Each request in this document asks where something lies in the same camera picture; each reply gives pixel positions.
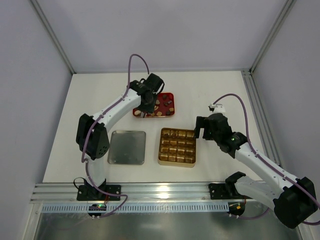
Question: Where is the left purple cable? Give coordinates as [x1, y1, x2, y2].
[81, 53, 150, 218]

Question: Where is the silver tin lid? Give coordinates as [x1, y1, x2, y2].
[107, 130, 146, 165]

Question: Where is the aluminium mounting rail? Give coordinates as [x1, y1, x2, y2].
[29, 180, 258, 203]

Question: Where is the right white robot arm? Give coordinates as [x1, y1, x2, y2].
[194, 113, 320, 229]

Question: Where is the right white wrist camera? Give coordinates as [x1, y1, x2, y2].
[208, 103, 226, 115]

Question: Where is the right aluminium frame post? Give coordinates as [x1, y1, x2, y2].
[248, 0, 296, 75]

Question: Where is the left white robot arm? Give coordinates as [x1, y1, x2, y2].
[75, 73, 165, 195]

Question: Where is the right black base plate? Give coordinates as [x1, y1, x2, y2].
[208, 183, 230, 200]

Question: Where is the aluminium frame post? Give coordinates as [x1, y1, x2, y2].
[248, 0, 296, 75]
[29, 0, 76, 75]

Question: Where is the red chocolate tray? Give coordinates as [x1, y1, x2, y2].
[132, 92, 175, 118]

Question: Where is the left aluminium frame post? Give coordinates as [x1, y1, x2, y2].
[29, 0, 76, 75]

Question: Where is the gold chocolate box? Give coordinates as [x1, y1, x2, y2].
[158, 128, 196, 168]

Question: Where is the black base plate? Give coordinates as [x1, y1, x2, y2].
[208, 183, 230, 200]
[76, 184, 122, 201]

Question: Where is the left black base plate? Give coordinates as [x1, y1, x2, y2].
[76, 184, 122, 201]

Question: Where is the white slotted cable duct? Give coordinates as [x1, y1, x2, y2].
[41, 201, 230, 214]

